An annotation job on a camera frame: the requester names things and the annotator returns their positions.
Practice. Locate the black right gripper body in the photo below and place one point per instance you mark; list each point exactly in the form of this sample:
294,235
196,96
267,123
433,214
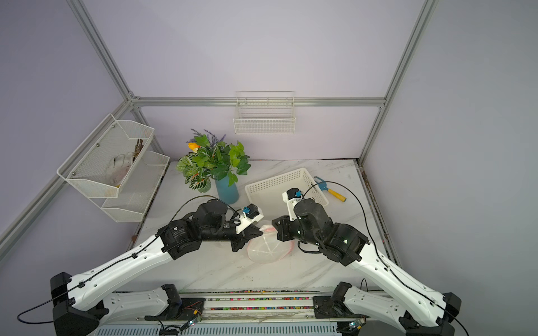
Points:
287,234

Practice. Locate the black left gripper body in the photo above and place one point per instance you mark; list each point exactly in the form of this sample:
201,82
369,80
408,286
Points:
239,238

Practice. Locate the pink rimmed mesh laundry bag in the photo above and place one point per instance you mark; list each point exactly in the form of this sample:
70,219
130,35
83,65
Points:
267,248

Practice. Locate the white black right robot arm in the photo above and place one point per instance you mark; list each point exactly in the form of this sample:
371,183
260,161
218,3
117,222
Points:
409,306

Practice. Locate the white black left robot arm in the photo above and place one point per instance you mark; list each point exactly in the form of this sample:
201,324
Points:
86,301

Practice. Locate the cream perforated plastic basket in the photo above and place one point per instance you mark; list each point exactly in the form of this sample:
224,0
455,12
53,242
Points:
267,194

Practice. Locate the teal vase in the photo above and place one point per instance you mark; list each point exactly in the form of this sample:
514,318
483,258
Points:
227,192

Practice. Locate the blue yellow garden fork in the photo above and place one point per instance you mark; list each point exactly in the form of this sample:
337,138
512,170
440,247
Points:
322,184

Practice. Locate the green artificial plant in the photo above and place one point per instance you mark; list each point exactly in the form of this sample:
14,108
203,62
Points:
211,158

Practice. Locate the clear glove in shelf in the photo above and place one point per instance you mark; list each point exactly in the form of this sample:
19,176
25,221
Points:
118,168

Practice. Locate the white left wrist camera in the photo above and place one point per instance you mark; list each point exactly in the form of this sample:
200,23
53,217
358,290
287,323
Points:
249,215

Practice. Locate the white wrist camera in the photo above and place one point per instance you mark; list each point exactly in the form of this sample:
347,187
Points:
292,197
249,215

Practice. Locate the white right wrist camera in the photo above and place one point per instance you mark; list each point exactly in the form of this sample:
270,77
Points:
292,197

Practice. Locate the white mesh lower wall shelf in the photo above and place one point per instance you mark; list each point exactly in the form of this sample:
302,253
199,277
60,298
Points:
138,191

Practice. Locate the white mesh wall shelf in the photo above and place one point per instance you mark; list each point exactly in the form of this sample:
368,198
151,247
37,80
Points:
138,191
85,168

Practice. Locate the white wire wall basket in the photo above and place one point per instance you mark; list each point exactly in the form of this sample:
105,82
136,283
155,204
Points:
265,112

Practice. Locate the white mesh upper wall shelf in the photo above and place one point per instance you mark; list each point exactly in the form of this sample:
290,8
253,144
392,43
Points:
85,168

